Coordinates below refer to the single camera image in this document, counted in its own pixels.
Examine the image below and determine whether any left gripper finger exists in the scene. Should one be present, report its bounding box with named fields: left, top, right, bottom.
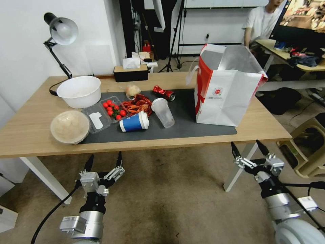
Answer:
left=103, top=151, right=126, bottom=182
left=79, top=154, right=95, bottom=176

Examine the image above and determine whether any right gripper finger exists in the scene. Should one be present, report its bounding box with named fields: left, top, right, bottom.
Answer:
left=255, top=139, right=277, bottom=161
left=230, top=141, right=258, bottom=169

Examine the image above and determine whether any white red food delivery bag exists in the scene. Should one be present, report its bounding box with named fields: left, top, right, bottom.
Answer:
left=186, top=43, right=268, bottom=127

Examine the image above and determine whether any black bag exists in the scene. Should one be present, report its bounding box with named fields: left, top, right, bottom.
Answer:
left=256, top=87, right=303, bottom=115

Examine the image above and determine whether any crumpled clear food wrapper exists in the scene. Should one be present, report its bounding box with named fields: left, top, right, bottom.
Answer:
left=125, top=84, right=142, bottom=100

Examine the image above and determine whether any blue paper cup white lid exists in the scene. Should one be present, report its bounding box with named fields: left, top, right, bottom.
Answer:
left=119, top=111, right=150, bottom=133

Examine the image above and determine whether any beige plastic stool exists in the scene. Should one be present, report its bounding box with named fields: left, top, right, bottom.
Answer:
left=277, top=113, right=325, bottom=178

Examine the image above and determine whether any beige paper bowl clear lid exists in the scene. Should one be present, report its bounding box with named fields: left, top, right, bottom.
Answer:
left=50, top=110, right=91, bottom=145

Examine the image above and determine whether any dark grey table mat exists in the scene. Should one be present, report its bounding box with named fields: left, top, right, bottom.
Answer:
left=79, top=89, right=238, bottom=144

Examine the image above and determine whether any clear plastic clamshell container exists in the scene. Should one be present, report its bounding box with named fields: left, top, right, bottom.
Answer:
left=81, top=96, right=131, bottom=135

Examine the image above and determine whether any red crayfish shell pile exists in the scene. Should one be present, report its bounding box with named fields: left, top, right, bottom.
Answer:
left=122, top=93, right=153, bottom=118

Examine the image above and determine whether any clear plastic cup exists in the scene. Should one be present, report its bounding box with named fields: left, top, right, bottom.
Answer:
left=151, top=98, right=176, bottom=128

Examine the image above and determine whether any large white plastic bowl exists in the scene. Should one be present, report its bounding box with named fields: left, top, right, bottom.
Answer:
left=56, top=76, right=102, bottom=109

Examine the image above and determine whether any wooden table with white legs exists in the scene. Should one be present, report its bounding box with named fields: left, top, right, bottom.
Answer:
left=0, top=72, right=293, bottom=205

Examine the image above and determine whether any white cabinet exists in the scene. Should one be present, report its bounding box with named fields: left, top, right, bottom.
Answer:
left=0, top=157, right=29, bottom=196

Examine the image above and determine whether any crushed red can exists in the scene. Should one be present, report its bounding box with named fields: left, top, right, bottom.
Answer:
left=152, top=85, right=176, bottom=101

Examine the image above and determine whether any black tissue box wooden lid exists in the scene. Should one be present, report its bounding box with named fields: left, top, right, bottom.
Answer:
left=113, top=64, right=149, bottom=83

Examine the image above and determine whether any white box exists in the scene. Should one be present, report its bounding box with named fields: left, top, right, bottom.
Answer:
left=0, top=203, right=19, bottom=233

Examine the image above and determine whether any dark clothes pile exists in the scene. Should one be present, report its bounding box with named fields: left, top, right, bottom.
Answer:
left=288, top=54, right=321, bottom=67

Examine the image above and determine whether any white tissue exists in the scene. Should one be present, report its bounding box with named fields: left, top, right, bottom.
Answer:
left=123, top=58, right=141, bottom=69

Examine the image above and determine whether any pale wooden desk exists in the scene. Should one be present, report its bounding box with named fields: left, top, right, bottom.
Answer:
left=255, top=39, right=325, bottom=92

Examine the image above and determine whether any black monitor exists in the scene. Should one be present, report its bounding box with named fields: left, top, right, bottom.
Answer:
left=273, top=0, right=325, bottom=49

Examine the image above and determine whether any person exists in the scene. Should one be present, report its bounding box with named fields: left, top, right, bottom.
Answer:
left=241, top=0, right=289, bottom=50

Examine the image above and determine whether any black tripod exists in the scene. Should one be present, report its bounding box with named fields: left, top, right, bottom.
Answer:
left=158, top=0, right=186, bottom=73

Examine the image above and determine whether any black desk lamp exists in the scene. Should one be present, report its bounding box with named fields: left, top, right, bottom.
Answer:
left=43, top=12, right=79, bottom=96

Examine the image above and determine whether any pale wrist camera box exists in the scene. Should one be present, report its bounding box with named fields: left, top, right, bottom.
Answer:
left=80, top=172, right=100, bottom=194
left=266, top=157, right=285, bottom=176

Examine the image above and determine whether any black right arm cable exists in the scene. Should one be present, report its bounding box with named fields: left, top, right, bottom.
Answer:
left=280, top=181, right=325, bottom=229

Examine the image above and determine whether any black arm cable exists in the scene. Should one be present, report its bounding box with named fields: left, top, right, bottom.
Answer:
left=30, top=179, right=84, bottom=244
left=280, top=181, right=325, bottom=229

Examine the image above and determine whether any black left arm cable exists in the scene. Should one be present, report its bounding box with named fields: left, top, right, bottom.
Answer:
left=30, top=179, right=84, bottom=244

